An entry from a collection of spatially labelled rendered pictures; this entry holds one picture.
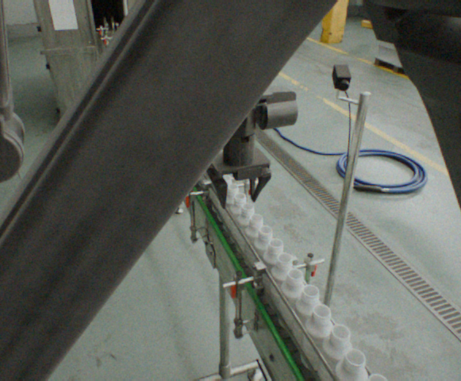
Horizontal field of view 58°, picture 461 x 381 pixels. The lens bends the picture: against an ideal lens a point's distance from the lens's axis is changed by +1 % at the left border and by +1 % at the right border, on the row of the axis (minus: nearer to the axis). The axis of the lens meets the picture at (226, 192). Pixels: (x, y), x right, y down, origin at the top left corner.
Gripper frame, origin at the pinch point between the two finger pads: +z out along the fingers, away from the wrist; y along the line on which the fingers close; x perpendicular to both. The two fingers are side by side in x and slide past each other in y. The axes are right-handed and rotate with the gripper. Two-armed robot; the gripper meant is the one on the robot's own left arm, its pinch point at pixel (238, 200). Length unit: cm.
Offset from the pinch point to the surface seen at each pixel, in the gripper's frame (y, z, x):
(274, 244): -15.6, 25.2, -12.7
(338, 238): -62, 62, -46
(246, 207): -15.0, 25.2, -30.8
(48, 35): 44, 41, -389
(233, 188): -15, 25, -43
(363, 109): -63, 7, -46
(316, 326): -12.8, 26.5, 13.2
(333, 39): -469, 140, -672
